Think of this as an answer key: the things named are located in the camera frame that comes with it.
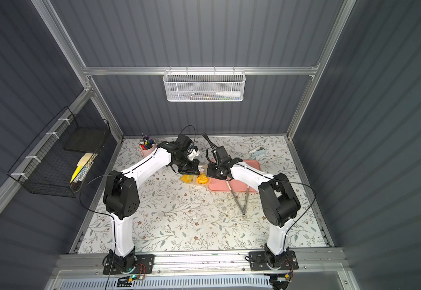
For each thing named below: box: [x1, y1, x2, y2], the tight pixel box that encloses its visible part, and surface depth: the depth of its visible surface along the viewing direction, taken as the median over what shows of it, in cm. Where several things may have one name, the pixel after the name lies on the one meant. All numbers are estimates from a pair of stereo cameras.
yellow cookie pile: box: [180, 172, 209, 185], surface depth 98 cm
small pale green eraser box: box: [249, 146, 267, 158], surface depth 113 cm
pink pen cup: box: [139, 137, 158, 159], surface depth 101 cm
